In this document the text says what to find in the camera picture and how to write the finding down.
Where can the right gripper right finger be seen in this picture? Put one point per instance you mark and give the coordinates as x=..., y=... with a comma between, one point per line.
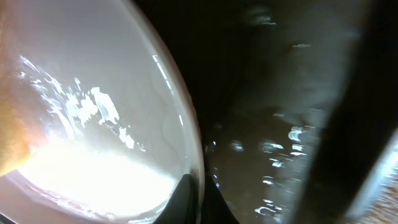
x=214, y=209

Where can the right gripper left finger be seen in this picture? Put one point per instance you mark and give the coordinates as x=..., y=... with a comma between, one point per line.
x=183, y=204

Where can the white plate with red stain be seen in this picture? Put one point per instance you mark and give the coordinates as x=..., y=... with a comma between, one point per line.
x=117, y=125

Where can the green and yellow sponge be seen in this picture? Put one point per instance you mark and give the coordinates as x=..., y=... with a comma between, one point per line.
x=17, y=134

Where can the brown plastic serving tray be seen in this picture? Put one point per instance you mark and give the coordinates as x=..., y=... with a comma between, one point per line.
x=296, y=101

